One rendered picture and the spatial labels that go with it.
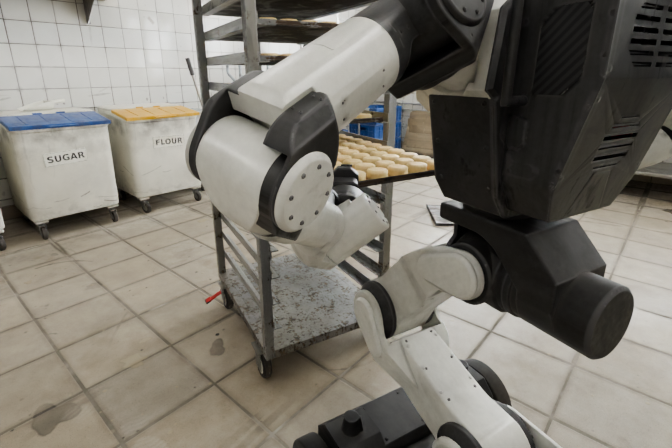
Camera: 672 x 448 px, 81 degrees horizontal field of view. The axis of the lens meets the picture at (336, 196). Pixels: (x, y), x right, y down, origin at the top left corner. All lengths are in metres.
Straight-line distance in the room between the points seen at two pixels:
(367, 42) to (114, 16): 3.47
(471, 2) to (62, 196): 2.82
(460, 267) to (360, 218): 0.22
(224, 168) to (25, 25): 3.32
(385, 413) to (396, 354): 0.21
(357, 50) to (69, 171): 2.73
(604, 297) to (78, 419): 1.44
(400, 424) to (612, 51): 0.91
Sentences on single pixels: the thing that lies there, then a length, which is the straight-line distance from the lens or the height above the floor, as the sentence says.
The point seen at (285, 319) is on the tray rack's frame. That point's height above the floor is 0.15.
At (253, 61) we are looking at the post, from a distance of 1.09.
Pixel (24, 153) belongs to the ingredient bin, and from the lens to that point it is 2.97.
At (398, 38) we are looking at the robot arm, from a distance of 0.46.
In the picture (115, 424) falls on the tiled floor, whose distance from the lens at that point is 1.53.
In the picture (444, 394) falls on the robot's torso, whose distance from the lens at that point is 0.95.
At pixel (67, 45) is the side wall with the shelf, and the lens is 3.69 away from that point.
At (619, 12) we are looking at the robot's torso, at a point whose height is 1.07.
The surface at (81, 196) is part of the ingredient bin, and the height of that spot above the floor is 0.24.
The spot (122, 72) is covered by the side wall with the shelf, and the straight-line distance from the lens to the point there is 3.80.
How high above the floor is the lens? 1.01
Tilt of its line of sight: 17 degrees down
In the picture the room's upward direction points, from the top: straight up
